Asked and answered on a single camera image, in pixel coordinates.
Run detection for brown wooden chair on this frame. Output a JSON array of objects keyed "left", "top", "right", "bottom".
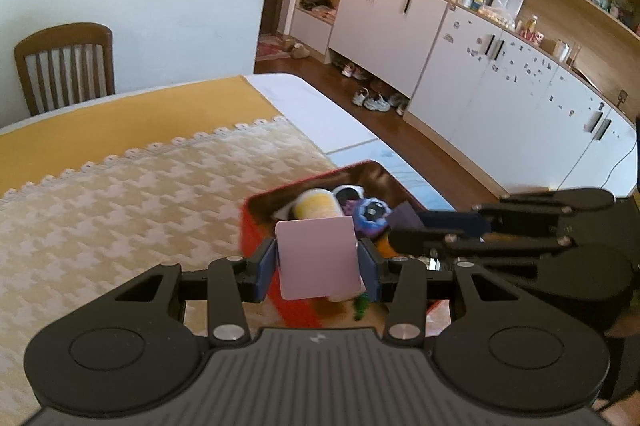
[{"left": 14, "top": 22, "right": 115, "bottom": 116}]

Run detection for white sneakers on floor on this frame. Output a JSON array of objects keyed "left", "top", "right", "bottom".
[{"left": 341, "top": 62, "right": 409, "bottom": 116}]

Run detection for red metal tin box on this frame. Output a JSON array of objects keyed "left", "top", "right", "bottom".
[{"left": 240, "top": 160, "right": 425, "bottom": 328}]

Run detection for yellow white bottle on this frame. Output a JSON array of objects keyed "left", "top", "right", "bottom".
[{"left": 291, "top": 188, "right": 344, "bottom": 220}]

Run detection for white round sunglasses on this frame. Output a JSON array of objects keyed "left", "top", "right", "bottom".
[{"left": 274, "top": 183, "right": 366, "bottom": 219}]

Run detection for purple blue plush toy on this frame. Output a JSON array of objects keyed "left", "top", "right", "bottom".
[{"left": 344, "top": 198, "right": 392, "bottom": 238}]

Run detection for yellow table runner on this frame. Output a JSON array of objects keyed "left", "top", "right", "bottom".
[{"left": 1, "top": 75, "right": 279, "bottom": 193}]

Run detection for white wall cabinet unit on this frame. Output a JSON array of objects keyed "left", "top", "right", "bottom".
[{"left": 292, "top": 0, "right": 639, "bottom": 196}]

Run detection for pink rectangular pad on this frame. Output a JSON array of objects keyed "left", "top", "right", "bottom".
[{"left": 274, "top": 216, "right": 364, "bottom": 302}]

